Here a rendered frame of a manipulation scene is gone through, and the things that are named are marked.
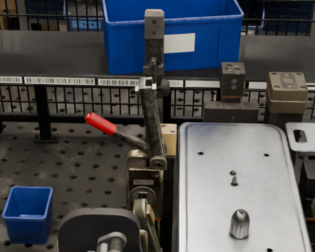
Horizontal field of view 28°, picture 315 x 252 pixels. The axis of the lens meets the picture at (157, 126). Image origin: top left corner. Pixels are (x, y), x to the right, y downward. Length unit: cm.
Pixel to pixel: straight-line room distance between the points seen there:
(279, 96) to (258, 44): 26
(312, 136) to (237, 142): 16
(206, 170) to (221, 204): 10
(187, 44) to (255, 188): 40
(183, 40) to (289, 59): 27
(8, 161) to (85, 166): 21
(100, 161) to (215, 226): 67
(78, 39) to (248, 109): 47
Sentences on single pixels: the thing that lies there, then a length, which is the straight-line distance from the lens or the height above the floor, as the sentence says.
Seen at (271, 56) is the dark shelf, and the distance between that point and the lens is 152.
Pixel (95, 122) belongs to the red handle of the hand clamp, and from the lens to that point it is 108.
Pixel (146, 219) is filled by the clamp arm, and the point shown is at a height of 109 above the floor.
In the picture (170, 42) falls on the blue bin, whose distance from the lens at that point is 140.
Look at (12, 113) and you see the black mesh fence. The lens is 181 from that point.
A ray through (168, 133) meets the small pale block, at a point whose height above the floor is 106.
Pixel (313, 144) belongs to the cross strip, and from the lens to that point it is 130.
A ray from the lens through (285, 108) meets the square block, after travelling 137.
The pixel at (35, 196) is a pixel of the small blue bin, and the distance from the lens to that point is 152.
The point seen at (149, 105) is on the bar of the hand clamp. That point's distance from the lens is 104.
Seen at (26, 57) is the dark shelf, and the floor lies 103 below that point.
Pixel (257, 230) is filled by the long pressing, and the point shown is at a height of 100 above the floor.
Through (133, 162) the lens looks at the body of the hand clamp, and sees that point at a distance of 113.
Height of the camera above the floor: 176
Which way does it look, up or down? 35 degrees down
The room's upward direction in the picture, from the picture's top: straight up
